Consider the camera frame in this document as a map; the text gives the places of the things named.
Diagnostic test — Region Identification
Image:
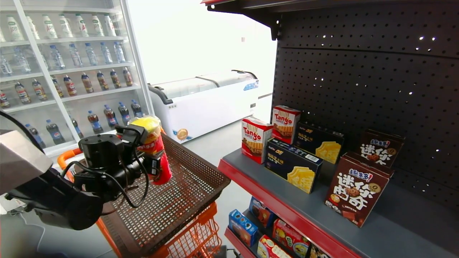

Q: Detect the red chips can yellow lid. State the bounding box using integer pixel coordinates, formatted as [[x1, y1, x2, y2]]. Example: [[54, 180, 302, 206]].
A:
[[129, 116, 173, 186]]

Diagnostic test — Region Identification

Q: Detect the black shop shelf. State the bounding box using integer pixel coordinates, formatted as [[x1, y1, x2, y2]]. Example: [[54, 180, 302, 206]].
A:
[[201, 0, 459, 258]]

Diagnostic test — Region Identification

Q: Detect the dark snack pack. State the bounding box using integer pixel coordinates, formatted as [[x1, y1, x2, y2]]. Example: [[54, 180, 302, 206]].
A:
[[308, 244, 331, 258]]

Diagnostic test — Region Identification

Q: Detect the dark blue biscuit box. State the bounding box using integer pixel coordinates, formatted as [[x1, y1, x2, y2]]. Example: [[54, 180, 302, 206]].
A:
[[265, 138, 323, 194], [294, 122, 345, 164]]

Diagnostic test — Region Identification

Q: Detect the row of brown drink bottles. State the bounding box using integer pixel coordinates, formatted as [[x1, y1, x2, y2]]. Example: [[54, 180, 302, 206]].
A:
[[0, 67, 134, 109]]

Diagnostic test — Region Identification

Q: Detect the row of water bottles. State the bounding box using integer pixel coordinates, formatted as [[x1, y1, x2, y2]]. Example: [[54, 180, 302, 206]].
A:
[[0, 41, 127, 76]]

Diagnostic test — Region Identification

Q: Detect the brown cookie box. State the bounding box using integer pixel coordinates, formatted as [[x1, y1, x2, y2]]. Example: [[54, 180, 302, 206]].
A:
[[359, 129, 406, 169], [325, 152, 394, 228]]

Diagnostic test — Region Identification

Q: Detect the glass door drink cooler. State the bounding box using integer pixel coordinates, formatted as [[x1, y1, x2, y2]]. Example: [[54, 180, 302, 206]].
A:
[[0, 0, 155, 158]]

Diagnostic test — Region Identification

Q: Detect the row of dark cola bottles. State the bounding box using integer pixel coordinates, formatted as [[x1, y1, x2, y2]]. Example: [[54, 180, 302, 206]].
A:
[[24, 99, 144, 149]]

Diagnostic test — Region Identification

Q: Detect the blue cookie box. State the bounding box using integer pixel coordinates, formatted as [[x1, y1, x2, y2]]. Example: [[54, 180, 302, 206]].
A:
[[249, 196, 277, 229], [228, 209, 259, 248]]

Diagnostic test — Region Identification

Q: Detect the white chest freezer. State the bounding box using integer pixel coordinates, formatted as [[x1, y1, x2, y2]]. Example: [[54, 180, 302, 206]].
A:
[[148, 70, 260, 144]]

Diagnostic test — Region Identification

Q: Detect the orange shopping cart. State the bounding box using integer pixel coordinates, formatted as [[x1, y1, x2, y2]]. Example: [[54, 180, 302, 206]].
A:
[[57, 132, 232, 258]]

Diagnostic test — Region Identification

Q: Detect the red wafer box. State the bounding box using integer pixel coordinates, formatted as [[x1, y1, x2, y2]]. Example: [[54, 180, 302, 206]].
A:
[[241, 116, 274, 164], [271, 105, 302, 145]]

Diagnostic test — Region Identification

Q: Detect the red yellow snack pack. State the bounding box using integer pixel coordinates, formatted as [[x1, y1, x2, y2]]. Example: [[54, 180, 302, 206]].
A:
[[257, 235, 293, 258]]

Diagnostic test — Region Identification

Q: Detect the row of white bottles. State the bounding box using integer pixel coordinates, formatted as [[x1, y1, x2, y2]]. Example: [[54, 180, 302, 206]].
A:
[[0, 14, 117, 42]]

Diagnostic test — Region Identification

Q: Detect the black cable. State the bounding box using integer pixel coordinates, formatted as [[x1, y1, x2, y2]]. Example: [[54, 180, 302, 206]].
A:
[[60, 150, 150, 209], [0, 111, 44, 153]]

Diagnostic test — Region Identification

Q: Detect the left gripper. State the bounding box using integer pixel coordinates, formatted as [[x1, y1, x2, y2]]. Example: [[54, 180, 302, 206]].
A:
[[122, 155, 162, 184]]

